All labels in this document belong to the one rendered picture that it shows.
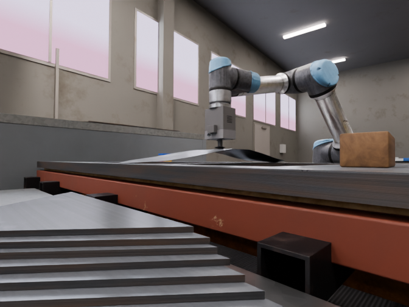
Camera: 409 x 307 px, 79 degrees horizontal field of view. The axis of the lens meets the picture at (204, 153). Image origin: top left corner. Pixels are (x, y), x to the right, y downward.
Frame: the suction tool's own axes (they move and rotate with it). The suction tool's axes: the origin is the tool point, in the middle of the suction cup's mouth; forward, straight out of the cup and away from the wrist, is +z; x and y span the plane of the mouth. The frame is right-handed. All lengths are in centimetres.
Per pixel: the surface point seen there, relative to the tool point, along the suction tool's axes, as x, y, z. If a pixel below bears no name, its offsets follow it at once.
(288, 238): -38, 44, 10
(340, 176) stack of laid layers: -36, 48, 4
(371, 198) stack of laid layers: -36, 51, 5
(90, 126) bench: -14, -81, -16
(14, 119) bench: -46, -80, -15
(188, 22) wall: 323, -395, -328
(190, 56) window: 328, -394, -247
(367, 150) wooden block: -21, 47, 1
